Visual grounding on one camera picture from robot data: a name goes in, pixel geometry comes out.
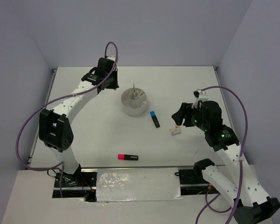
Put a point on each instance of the silver foil taped panel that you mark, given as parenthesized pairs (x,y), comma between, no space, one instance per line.
(137,184)

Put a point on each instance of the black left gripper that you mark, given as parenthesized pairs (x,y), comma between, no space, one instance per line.
(115,85)

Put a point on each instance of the white round compartment organizer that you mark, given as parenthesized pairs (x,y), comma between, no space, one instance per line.
(131,105)

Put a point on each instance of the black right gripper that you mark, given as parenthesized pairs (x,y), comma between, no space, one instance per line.
(184,111)

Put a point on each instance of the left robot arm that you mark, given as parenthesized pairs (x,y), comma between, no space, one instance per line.
(55,125)

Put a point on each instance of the pink capped black highlighter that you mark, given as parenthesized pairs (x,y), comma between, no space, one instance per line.
(128,157)

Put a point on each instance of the blue capped black highlighter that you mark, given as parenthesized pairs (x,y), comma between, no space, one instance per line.
(155,120)

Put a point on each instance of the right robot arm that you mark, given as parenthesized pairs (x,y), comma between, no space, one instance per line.
(244,192)

